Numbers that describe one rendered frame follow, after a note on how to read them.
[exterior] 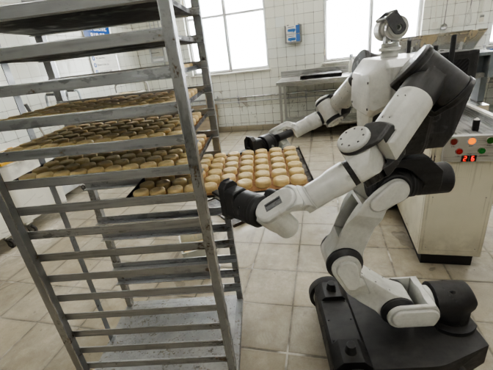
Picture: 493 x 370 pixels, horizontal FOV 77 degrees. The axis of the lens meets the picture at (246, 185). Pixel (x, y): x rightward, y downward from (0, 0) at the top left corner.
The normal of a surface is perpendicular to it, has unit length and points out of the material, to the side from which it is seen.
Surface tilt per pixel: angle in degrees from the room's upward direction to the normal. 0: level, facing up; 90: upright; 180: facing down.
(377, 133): 34
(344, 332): 0
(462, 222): 90
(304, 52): 90
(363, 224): 114
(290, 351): 0
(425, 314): 90
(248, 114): 90
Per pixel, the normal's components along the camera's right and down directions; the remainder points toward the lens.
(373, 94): -0.73, 0.27
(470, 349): -0.11, -0.91
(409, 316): -0.03, 0.40
